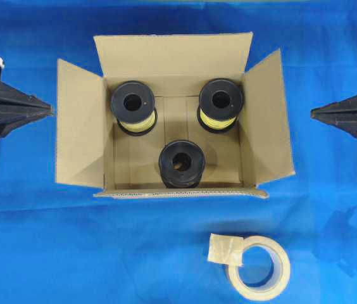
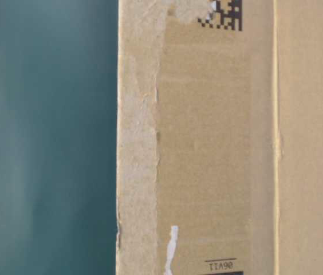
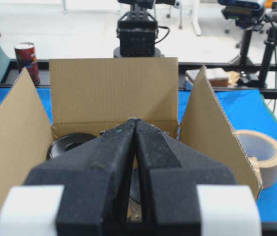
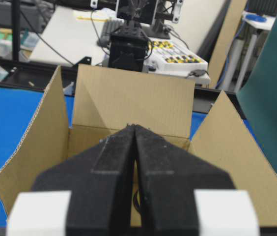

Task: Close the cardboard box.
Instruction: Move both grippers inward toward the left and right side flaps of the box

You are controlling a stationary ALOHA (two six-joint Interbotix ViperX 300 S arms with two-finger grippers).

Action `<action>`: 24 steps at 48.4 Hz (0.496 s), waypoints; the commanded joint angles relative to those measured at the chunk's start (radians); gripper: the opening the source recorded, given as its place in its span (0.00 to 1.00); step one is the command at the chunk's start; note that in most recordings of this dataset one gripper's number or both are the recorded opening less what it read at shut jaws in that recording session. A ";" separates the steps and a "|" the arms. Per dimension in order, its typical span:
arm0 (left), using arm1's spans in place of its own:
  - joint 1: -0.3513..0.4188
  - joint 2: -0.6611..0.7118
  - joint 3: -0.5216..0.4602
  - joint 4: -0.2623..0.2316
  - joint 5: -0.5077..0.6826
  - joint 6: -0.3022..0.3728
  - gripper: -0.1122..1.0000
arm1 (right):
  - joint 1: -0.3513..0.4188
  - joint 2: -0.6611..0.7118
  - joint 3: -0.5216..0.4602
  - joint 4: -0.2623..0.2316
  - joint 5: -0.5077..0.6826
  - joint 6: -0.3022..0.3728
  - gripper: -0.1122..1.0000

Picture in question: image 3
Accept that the brown packing tape roll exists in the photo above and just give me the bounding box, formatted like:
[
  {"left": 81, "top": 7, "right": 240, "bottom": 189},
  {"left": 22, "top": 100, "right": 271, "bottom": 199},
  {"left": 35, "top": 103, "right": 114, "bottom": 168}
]
[{"left": 236, "top": 129, "right": 277, "bottom": 189}]

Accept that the red white can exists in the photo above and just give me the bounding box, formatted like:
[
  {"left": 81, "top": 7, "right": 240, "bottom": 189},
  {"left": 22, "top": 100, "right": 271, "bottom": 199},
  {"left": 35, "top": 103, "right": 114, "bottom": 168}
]
[{"left": 14, "top": 42, "right": 40, "bottom": 85}]

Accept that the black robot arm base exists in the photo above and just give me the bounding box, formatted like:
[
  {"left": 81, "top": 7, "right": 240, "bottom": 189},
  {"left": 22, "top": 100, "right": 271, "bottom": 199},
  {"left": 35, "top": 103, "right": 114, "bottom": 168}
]
[{"left": 113, "top": 0, "right": 170, "bottom": 58}]

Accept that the black round object in box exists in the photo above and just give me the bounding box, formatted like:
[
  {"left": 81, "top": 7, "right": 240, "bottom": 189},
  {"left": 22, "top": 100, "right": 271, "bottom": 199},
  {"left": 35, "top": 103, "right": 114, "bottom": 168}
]
[{"left": 46, "top": 133, "right": 96, "bottom": 160}]

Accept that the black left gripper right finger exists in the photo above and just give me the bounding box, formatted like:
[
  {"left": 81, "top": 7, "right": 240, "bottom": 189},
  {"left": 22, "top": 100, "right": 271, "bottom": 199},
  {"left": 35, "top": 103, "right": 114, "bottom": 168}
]
[{"left": 135, "top": 119, "right": 262, "bottom": 236}]

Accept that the brown cardboard box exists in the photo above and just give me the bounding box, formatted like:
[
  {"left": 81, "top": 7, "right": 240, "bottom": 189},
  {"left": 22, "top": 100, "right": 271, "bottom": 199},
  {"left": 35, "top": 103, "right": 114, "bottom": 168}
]
[{"left": 0, "top": 58, "right": 263, "bottom": 209}]

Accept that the blue table mat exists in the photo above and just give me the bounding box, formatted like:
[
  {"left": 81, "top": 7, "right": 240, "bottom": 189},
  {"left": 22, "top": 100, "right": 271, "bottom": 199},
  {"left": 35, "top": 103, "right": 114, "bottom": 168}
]
[{"left": 0, "top": 88, "right": 277, "bottom": 222}]

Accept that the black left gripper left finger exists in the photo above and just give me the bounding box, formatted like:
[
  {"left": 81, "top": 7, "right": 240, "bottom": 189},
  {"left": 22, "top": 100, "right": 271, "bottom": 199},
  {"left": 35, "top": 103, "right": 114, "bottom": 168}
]
[{"left": 0, "top": 118, "right": 136, "bottom": 236}]

